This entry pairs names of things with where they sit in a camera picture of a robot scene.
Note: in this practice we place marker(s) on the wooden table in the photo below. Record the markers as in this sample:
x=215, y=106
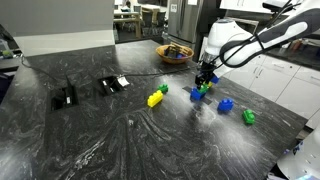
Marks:
x=126, y=16

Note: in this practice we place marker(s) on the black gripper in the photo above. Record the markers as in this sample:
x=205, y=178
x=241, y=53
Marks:
x=207, y=68

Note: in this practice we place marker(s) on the small green block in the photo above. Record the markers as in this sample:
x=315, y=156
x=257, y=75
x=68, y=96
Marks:
x=163, y=88

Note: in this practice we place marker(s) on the green two-stud block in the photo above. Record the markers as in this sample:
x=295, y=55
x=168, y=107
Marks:
x=203, y=89
x=248, y=117

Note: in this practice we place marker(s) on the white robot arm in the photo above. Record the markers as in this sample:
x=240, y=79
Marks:
x=230, y=33

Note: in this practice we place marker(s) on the white kitchen cabinets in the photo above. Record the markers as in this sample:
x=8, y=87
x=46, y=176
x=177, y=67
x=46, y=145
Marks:
x=293, y=90

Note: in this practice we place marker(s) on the grey tape strip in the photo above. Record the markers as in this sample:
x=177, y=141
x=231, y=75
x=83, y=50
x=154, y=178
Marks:
x=208, y=100

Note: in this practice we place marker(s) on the flat yellow block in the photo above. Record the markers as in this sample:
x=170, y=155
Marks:
x=210, y=85

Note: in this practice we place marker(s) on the blue rounded block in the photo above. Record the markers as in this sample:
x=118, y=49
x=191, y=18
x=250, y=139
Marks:
x=225, y=105

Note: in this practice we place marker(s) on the stainless steel refrigerator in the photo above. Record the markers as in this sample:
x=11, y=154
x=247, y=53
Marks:
x=183, y=20

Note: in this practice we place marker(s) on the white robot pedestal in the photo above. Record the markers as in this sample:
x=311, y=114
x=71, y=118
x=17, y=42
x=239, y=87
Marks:
x=306, y=156

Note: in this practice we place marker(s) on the small green object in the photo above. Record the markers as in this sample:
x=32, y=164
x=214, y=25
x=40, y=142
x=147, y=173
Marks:
x=7, y=54

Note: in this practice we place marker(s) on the white paper tag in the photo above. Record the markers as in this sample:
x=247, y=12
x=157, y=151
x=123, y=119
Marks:
x=123, y=81

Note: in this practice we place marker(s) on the square blue block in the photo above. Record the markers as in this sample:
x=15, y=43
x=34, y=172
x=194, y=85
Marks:
x=196, y=95

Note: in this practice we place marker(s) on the computer monitor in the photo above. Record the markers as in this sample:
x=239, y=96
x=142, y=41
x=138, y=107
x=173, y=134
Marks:
x=157, y=2

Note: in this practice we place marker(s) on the wooden bowl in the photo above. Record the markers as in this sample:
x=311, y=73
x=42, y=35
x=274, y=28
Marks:
x=173, y=60

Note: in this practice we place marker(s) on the brown bottle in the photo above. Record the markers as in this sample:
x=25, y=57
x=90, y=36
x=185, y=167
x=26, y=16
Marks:
x=296, y=44

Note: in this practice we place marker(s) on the long yellow block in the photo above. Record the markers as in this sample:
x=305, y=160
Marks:
x=155, y=99

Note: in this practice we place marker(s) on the recessed outlet box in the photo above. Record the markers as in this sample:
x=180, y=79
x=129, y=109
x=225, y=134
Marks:
x=63, y=98
x=110, y=86

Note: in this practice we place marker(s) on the wooden pieces in bowl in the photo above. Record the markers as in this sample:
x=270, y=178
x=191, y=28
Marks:
x=176, y=49

